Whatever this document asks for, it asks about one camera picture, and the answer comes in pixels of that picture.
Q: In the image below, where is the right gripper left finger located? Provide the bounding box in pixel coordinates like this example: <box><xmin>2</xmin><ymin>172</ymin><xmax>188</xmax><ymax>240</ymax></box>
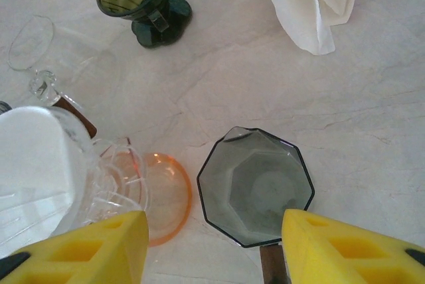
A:
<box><xmin>0</xmin><ymin>210</ymin><xmax>149</xmax><ymax>284</ymax></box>

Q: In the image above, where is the grey octagonal cup wooden handle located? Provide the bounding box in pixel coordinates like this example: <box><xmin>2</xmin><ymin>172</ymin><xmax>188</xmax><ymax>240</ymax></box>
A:
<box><xmin>196</xmin><ymin>126</ymin><xmax>315</xmax><ymax>284</ymax></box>

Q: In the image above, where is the white paper coffee filter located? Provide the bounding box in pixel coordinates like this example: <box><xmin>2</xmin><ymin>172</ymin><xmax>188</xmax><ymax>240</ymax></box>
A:
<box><xmin>0</xmin><ymin>106</ymin><xmax>92</xmax><ymax>242</ymax></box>

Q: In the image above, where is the clear glass coffee dripper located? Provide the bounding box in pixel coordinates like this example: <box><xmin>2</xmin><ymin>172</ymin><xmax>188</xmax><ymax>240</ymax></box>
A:
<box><xmin>0</xmin><ymin>107</ymin><xmax>151</xmax><ymax>242</ymax></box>

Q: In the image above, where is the orange glass server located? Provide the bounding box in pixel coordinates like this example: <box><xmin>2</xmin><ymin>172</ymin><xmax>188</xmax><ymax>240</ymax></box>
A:
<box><xmin>131</xmin><ymin>152</ymin><xmax>193</xmax><ymax>248</ymax></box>

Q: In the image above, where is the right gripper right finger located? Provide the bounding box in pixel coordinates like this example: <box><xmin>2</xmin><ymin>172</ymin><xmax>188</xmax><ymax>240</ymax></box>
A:
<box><xmin>280</xmin><ymin>208</ymin><xmax>425</xmax><ymax>284</ymax></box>

